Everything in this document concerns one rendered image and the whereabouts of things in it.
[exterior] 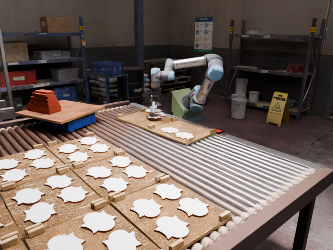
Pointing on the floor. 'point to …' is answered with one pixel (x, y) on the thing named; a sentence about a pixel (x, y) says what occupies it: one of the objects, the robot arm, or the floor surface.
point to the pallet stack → (168, 85)
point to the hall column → (138, 36)
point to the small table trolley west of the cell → (105, 83)
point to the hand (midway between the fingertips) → (153, 109)
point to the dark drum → (133, 89)
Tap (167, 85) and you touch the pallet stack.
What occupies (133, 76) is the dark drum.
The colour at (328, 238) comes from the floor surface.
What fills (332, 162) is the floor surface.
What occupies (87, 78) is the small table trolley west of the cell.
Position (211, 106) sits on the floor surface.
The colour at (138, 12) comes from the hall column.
